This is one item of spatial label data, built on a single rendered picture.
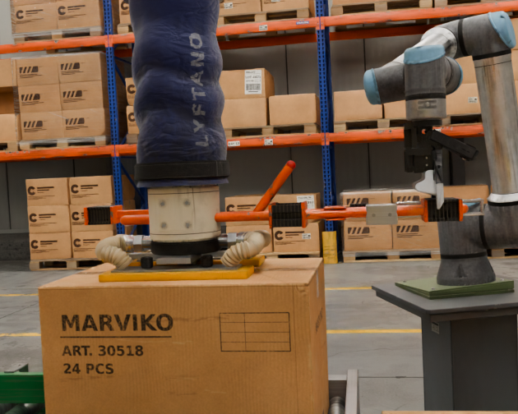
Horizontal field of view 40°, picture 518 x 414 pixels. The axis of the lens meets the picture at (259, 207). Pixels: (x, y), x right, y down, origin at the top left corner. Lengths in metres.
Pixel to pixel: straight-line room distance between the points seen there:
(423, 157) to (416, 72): 0.19
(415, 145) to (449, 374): 0.99
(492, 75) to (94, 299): 1.36
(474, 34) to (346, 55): 7.91
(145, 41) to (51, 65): 8.09
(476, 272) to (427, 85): 0.92
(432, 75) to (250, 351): 0.72
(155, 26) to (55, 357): 0.77
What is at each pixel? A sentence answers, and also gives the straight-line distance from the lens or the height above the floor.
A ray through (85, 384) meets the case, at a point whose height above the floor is 0.73.
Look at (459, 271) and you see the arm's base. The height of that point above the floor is 0.82.
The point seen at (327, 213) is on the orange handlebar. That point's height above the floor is 1.08.
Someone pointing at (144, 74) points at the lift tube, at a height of 1.42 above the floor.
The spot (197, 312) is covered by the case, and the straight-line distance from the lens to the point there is 1.51.
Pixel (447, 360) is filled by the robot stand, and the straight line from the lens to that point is 2.40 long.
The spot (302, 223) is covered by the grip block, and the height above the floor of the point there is 1.06.
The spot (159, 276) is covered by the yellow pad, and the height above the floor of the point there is 0.96.
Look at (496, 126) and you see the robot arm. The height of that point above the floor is 1.29.
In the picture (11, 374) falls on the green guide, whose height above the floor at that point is 0.64.
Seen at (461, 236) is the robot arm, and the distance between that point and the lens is 2.38.
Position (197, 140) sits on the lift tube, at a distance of 1.60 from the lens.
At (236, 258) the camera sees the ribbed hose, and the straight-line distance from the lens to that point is 1.56.
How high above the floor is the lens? 1.18
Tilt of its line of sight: 3 degrees down
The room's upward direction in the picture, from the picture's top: 3 degrees counter-clockwise
